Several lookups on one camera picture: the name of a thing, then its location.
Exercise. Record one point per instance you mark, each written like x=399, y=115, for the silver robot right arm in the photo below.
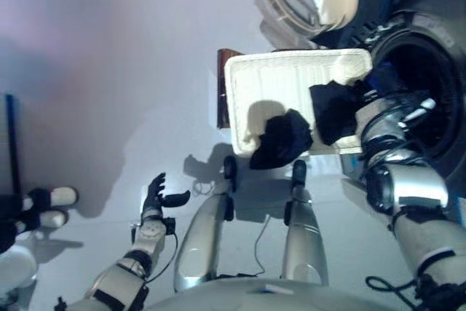
x=418, y=187

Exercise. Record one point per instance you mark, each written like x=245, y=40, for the silver robot torso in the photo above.
x=255, y=298

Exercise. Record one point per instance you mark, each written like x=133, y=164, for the brown wooden stool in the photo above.
x=223, y=89

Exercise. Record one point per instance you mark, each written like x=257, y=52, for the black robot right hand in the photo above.
x=418, y=109

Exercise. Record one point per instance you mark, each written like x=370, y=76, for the black garment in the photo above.
x=284, y=143
x=335, y=110

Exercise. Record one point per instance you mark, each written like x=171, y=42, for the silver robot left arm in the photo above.
x=149, y=234

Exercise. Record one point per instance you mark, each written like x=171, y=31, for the silver robot right leg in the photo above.
x=302, y=238

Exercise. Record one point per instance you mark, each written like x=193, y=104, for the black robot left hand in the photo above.
x=154, y=200

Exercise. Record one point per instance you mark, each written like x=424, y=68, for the grey partition with black edge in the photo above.
x=12, y=143

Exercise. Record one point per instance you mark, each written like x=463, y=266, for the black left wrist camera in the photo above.
x=169, y=226

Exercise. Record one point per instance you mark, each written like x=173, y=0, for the blue garment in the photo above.
x=380, y=78

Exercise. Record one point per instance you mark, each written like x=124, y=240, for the white wicker laundry basket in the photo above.
x=276, y=81

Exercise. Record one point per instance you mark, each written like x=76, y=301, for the grey washing machine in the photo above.
x=444, y=70

